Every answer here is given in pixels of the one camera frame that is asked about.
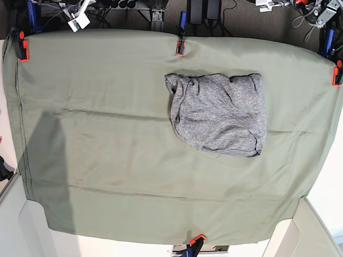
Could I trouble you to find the white looped cable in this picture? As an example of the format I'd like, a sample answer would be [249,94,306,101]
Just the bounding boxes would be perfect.
[291,13,322,42]

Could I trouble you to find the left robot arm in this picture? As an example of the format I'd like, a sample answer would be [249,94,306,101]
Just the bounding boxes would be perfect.
[290,0,342,29]

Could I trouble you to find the top centre red clamp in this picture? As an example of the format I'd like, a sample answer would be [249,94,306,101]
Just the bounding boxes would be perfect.
[176,11,187,56]

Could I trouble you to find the right red black clamp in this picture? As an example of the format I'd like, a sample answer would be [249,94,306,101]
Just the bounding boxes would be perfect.
[332,60,343,87]

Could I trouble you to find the aluminium frame bracket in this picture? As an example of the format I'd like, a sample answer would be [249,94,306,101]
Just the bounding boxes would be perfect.
[150,9,165,32]

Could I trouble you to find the red black clamp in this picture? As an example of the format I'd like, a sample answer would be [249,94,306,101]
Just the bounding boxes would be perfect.
[332,60,343,87]
[11,29,29,62]

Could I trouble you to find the black power adapter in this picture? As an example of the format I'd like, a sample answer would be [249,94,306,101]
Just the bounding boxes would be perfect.
[187,0,222,25]

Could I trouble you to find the left red black clamp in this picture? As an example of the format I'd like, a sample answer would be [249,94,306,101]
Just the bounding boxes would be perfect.
[11,29,29,62]

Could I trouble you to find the grey heathered T-shirt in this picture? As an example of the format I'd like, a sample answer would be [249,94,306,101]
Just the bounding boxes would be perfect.
[165,73,267,157]

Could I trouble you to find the bottom red blue clamp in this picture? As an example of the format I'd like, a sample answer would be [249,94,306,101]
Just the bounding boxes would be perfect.
[181,234,206,257]

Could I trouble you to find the green table cloth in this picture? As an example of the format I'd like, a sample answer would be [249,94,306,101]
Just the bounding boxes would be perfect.
[2,29,342,245]

